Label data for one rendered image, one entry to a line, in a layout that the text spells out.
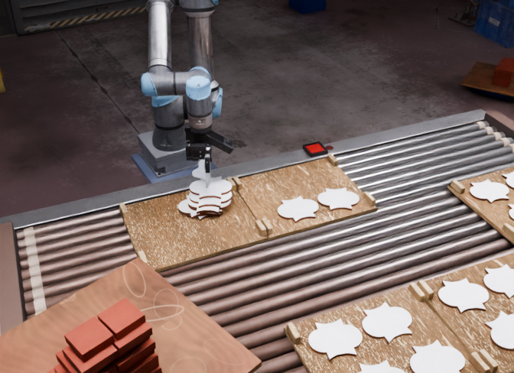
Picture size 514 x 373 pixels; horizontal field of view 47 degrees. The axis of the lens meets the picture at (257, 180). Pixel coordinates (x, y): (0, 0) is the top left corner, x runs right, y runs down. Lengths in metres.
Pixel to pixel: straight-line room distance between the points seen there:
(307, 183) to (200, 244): 0.49
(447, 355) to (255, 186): 0.90
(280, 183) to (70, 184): 2.05
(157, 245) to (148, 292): 0.32
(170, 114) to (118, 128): 2.26
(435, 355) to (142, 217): 1.02
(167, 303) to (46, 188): 2.47
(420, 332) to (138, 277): 0.78
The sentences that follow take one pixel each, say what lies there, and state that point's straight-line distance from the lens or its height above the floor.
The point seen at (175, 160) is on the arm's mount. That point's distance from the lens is 2.31.
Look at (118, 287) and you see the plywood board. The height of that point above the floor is 1.04.
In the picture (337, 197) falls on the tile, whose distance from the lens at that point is 2.07.
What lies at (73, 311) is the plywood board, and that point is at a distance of 1.60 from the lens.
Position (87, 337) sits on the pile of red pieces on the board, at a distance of 1.20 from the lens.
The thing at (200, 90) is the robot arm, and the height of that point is 1.38.
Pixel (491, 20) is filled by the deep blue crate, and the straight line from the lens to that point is 6.29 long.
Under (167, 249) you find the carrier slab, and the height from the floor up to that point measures 0.94.
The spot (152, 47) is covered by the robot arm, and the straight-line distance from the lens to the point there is 1.99.
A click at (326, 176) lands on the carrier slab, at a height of 0.94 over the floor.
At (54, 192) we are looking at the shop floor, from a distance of 3.89.
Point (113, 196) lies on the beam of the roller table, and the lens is 2.17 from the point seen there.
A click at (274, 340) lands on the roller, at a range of 1.66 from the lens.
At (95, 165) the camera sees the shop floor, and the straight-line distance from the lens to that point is 4.07.
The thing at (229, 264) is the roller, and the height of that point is 0.92.
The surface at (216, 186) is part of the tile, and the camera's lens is 2.02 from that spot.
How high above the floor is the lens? 2.17
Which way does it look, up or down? 35 degrees down
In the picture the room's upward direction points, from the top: straight up
